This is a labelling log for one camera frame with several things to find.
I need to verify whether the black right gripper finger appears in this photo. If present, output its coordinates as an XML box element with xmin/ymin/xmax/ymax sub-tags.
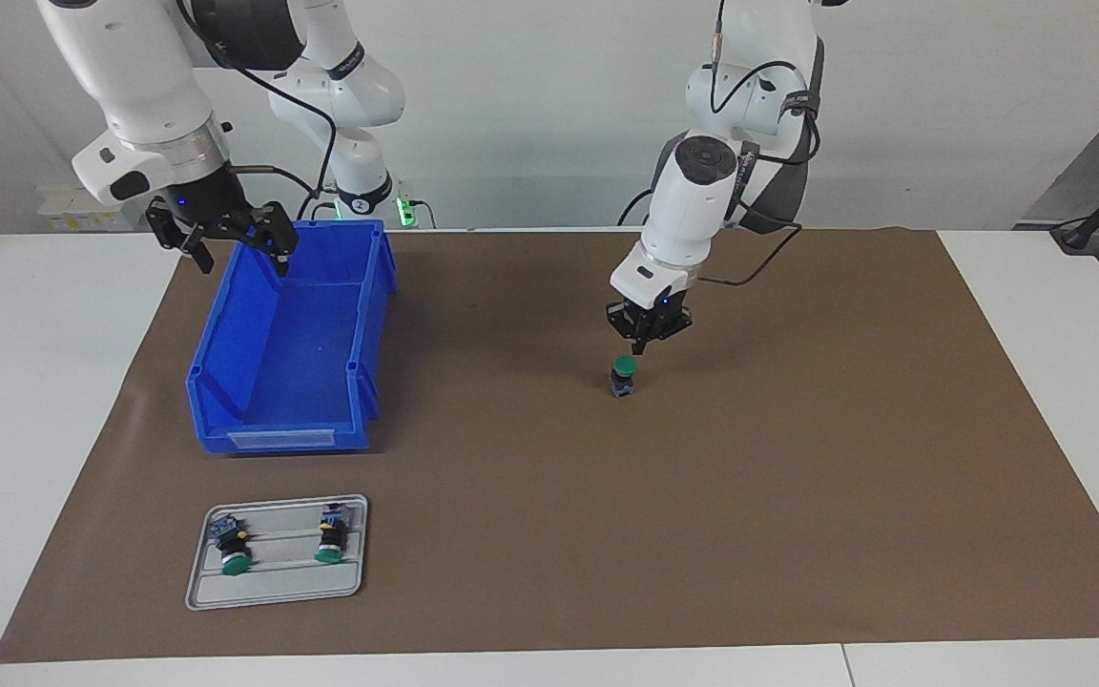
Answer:
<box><xmin>146</xmin><ymin>207</ymin><xmax>216</xmax><ymax>277</ymax></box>
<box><xmin>224</xmin><ymin>199</ymin><xmax>301</xmax><ymax>281</ymax></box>

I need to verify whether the blue plastic storage bin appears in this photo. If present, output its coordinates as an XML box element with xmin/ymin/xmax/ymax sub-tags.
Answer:
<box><xmin>185</xmin><ymin>219</ymin><xmax>398</xmax><ymax>456</ymax></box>

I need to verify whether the brown table mat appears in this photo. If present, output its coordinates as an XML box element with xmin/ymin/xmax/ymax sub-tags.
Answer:
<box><xmin>0</xmin><ymin>227</ymin><xmax>1099</xmax><ymax>665</ymax></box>

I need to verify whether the grey metal tray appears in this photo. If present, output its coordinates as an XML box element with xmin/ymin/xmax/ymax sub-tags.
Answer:
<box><xmin>185</xmin><ymin>494</ymin><xmax>369</xmax><ymax>613</ymax></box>

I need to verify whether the black right base cable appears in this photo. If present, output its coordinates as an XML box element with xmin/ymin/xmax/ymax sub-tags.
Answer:
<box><xmin>296</xmin><ymin>185</ymin><xmax>437</xmax><ymax>230</ymax></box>

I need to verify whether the black base cable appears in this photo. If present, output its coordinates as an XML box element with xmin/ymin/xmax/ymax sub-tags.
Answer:
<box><xmin>617</xmin><ymin>183</ymin><xmax>665</xmax><ymax>228</ymax></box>
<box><xmin>296</xmin><ymin>185</ymin><xmax>437</xmax><ymax>230</ymax></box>

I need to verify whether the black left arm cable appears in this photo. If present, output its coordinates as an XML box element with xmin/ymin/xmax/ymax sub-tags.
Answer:
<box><xmin>697</xmin><ymin>0</ymin><xmax>823</xmax><ymax>289</ymax></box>

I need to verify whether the black left base cable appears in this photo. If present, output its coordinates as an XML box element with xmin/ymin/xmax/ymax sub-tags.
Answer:
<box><xmin>617</xmin><ymin>183</ymin><xmax>665</xmax><ymax>228</ymax></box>

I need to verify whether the white wall socket box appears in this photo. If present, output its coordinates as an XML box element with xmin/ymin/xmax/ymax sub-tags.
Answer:
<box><xmin>36</xmin><ymin>183</ymin><xmax>144</xmax><ymax>233</ymax></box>

